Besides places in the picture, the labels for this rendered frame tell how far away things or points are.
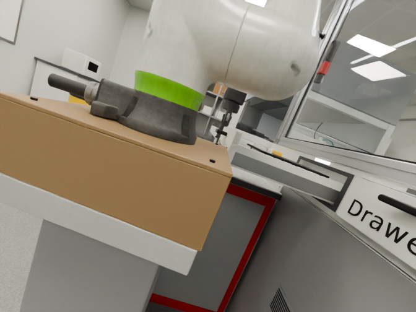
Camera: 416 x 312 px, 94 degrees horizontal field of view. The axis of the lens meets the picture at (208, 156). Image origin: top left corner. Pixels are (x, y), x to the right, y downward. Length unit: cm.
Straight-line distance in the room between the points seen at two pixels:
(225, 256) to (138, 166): 75
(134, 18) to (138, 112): 551
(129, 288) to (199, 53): 39
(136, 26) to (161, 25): 538
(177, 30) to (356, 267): 58
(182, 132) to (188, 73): 10
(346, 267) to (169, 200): 46
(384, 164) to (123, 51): 548
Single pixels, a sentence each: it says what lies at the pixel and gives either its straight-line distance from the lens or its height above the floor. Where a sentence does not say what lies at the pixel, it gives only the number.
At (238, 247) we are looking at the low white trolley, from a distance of 93.
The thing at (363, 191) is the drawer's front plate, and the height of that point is 90.
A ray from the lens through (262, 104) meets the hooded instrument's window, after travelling 152.
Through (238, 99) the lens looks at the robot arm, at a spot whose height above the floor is 105.
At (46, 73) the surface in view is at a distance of 407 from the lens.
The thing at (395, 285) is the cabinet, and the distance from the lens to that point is 54.
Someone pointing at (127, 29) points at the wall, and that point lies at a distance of 579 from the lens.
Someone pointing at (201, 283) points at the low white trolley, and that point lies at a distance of 102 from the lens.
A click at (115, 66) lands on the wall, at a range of 566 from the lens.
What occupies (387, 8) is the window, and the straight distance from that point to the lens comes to 100.
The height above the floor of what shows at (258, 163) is 87.
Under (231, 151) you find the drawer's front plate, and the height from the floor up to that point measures 87.
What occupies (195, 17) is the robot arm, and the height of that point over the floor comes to 105.
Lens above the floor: 92
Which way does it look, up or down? 9 degrees down
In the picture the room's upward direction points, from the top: 21 degrees clockwise
